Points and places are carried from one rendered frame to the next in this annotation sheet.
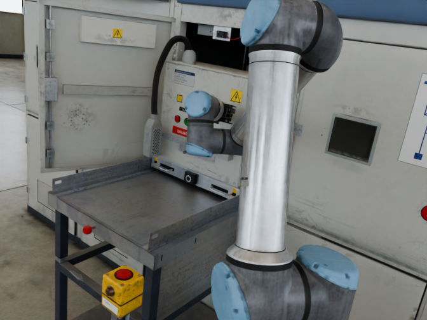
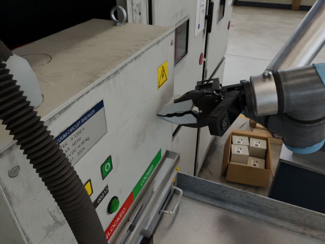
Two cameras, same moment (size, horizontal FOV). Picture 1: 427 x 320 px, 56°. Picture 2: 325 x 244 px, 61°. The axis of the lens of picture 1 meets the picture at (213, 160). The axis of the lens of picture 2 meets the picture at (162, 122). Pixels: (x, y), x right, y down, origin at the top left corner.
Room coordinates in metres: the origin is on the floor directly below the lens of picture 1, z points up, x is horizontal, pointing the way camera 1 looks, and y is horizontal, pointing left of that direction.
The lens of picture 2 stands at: (1.76, 0.50, 1.56)
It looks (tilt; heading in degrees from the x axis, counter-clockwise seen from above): 34 degrees down; 257
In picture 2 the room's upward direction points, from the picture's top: straight up
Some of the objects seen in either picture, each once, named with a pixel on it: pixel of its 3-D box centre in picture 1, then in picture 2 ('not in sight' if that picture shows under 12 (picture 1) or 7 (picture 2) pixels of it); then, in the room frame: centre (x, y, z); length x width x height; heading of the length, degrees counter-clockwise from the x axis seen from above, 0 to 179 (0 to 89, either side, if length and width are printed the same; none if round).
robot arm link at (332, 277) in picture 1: (318, 287); not in sight; (0.83, -0.29, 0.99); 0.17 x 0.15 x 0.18; 110
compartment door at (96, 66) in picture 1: (108, 91); not in sight; (1.88, 0.53, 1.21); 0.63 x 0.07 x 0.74; 127
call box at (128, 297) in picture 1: (122, 290); not in sight; (0.91, 0.20, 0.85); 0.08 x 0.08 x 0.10; 54
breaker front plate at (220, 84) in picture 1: (199, 124); (132, 175); (1.73, 0.08, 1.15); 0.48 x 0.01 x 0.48; 54
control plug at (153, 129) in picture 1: (153, 137); not in sight; (1.80, 0.29, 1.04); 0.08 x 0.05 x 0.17; 144
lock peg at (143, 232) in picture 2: not in sight; (137, 227); (1.73, 0.12, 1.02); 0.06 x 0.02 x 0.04; 144
